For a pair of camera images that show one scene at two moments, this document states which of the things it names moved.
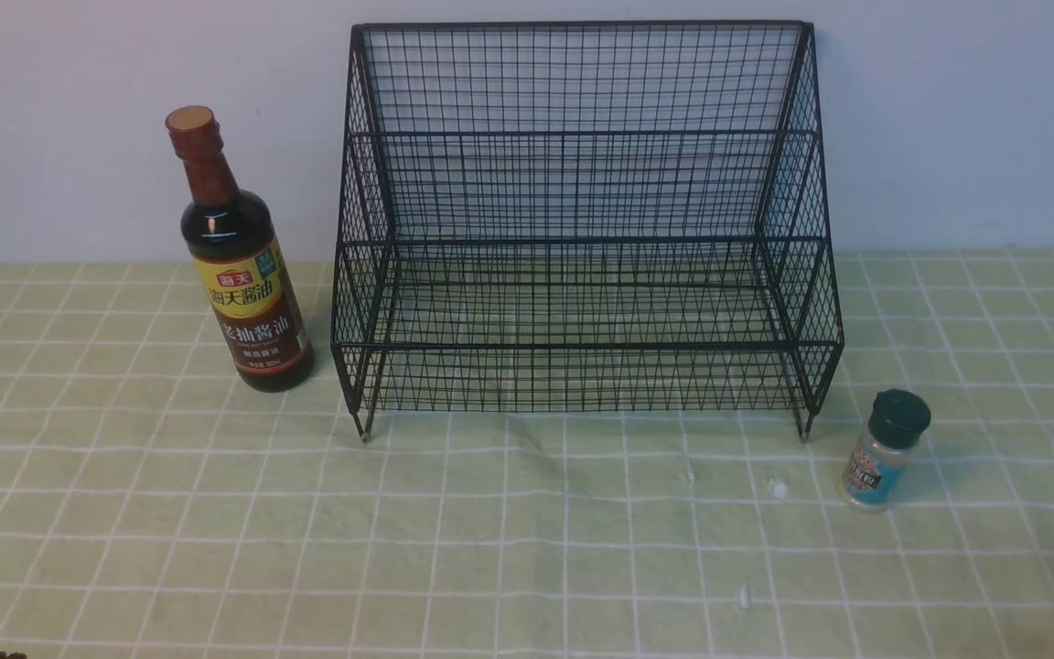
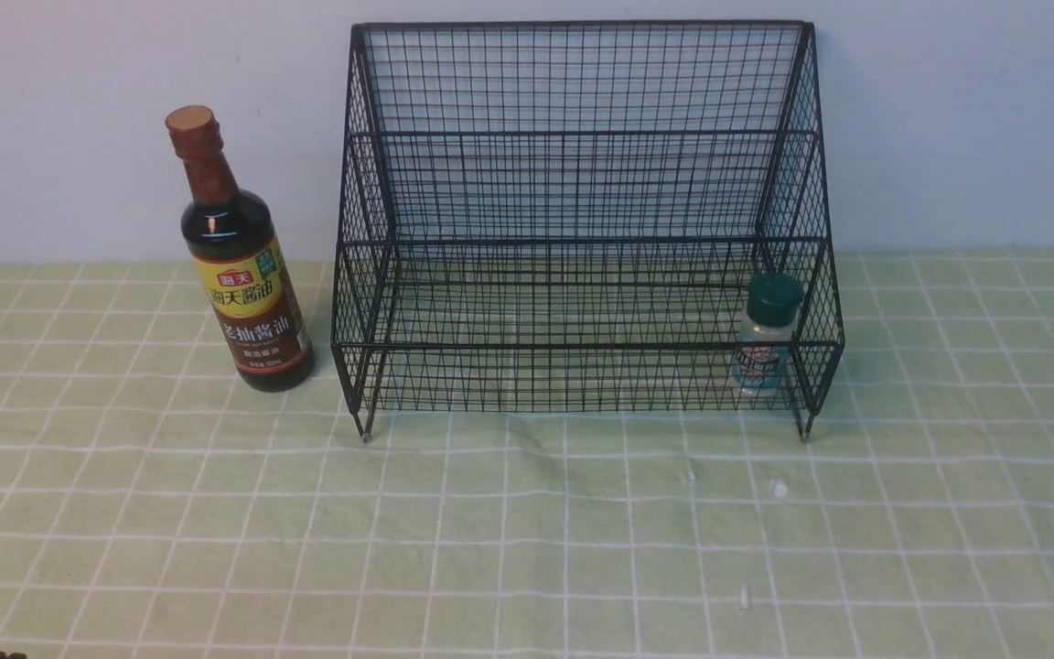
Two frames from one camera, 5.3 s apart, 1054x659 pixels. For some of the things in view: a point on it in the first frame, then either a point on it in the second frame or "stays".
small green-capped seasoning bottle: (878, 464) to (760, 365)
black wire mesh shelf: (585, 217) stays
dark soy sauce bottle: (233, 251) stays
